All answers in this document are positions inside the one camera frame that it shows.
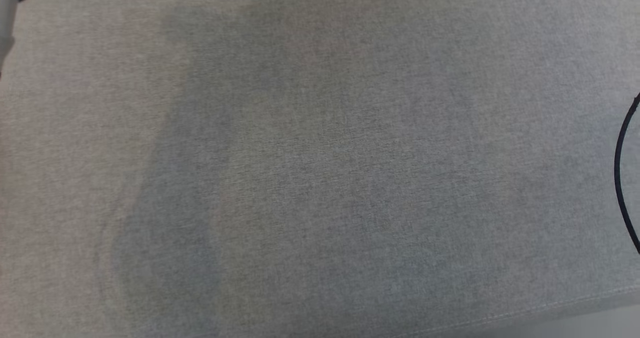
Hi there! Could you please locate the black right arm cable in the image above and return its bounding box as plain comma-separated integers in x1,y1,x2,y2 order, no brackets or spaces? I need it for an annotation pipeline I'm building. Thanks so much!
614,92,640,254

